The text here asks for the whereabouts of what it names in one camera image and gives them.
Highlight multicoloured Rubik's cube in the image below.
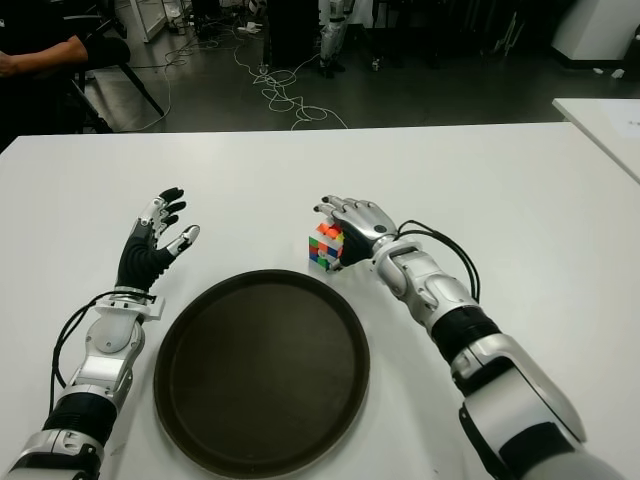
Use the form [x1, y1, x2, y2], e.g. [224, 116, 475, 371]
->
[306, 219, 347, 274]

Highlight black chair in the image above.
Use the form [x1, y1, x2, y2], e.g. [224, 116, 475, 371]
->
[74, 34, 166, 134]

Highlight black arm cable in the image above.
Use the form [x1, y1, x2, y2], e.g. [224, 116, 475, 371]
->
[49, 289, 154, 411]
[397, 218, 483, 305]

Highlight white side table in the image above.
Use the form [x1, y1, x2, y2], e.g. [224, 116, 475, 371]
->
[551, 97, 640, 184]

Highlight person in black shirt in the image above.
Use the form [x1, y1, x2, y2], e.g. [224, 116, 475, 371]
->
[0, 0, 114, 144]

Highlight dark brown round plate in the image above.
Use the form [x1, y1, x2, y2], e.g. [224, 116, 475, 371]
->
[152, 268, 372, 466]

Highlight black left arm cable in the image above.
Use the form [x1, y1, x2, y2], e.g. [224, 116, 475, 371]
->
[49, 289, 154, 411]

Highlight folded metal stand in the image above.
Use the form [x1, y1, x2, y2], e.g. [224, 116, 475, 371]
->
[492, 12, 525, 59]

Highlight humanoid robot legs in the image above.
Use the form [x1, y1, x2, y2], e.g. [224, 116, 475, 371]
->
[317, 0, 352, 79]

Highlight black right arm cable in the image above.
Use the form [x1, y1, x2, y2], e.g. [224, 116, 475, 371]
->
[397, 218, 483, 305]

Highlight black cabinet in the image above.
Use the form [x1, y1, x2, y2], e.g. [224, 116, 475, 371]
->
[268, 0, 321, 69]

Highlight white machine housing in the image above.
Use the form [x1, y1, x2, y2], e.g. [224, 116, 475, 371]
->
[549, 0, 640, 69]

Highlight white floor cable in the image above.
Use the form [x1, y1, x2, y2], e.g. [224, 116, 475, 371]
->
[233, 29, 350, 132]

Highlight white shelf cabinet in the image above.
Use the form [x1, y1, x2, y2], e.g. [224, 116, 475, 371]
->
[113, 0, 169, 44]

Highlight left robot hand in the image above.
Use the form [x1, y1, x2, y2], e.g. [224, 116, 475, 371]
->
[115, 187, 202, 294]

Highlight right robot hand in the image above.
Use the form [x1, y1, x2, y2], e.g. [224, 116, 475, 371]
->
[310, 195, 400, 274]

